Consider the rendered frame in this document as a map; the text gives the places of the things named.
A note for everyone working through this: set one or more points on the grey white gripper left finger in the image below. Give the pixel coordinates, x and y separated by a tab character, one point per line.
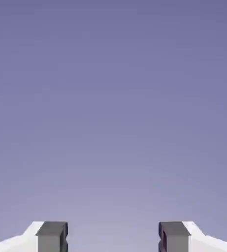
48	238

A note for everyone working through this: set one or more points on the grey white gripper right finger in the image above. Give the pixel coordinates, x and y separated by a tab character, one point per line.
176	238

